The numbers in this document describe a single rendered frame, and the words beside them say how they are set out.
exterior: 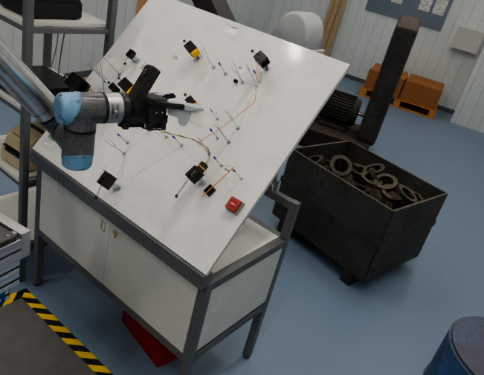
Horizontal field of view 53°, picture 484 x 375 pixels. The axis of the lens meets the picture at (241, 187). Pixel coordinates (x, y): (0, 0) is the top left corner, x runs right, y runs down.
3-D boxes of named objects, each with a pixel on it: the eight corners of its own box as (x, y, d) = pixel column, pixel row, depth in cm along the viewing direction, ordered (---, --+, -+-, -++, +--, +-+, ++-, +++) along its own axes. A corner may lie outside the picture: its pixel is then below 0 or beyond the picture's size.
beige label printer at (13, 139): (23, 174, 253) (24, 140, 245) (-1, 158, 263) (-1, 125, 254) (71, 162, 277) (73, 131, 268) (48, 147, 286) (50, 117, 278)
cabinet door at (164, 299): (181, 354, 205) (198, 282, 188) (101, 285, 231) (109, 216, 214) (185, 351, 207) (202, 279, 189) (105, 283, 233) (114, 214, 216)
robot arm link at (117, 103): (98, 88, 119) (111, 97, 113) (116, 89, 121) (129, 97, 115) (97, 118, 121) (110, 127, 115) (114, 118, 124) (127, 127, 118)
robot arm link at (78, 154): (82, 152, 128) (85, 114, 123) (97, 172, 121) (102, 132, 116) (51, 154, 123) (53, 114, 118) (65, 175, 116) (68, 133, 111)
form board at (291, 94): (34, 149, 238) (32, 148, 237) (155, -6, 253) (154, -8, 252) (207, 276, 182) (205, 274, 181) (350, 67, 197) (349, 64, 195)
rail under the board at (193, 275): (200, 290, 183) (203, 277, 180) (29, 161, 239) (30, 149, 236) (210, 285, 187) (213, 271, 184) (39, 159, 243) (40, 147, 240)
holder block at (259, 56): (259, 55, 212) (253, 42, 205) (273, 69, 207) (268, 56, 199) (251, 62, 212) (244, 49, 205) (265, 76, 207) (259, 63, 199)
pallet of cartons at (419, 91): (439, 110, 928) (450, 85, 905) (432, 121, 840) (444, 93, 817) (367, 85, 977) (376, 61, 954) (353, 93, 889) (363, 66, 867)
